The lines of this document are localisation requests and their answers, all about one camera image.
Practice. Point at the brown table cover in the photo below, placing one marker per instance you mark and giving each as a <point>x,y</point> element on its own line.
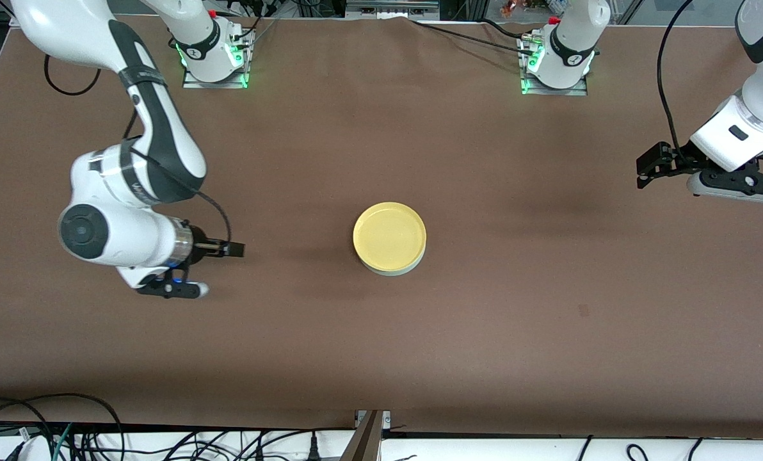
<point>381,352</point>

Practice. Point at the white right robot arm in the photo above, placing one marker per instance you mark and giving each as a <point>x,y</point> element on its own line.
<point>125,237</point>

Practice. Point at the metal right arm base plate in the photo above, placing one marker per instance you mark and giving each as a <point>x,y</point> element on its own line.
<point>192,84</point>

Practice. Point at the small orange object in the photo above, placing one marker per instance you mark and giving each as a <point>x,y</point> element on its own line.
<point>507,8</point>

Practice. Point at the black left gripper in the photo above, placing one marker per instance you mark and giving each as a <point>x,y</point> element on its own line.
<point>671,161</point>

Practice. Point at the black power plug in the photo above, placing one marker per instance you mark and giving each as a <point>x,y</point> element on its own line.
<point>313,448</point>

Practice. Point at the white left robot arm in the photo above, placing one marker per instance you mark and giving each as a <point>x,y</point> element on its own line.
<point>570,32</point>

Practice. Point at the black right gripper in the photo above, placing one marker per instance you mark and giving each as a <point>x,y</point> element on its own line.
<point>201,248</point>

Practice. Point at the pale green plate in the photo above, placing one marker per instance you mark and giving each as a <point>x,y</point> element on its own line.
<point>391,273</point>

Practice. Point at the yellow plastic plate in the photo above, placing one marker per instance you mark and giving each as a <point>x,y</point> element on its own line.
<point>389,237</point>

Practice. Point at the aluminium profile post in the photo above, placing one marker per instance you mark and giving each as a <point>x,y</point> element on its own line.
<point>363,442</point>

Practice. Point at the white lower shelf board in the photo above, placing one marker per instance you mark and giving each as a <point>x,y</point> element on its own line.
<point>484,450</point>

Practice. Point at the grey metal rail unit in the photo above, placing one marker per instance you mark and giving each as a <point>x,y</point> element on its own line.
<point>391,9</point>

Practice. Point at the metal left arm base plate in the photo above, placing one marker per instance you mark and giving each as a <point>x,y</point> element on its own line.
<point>580,91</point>

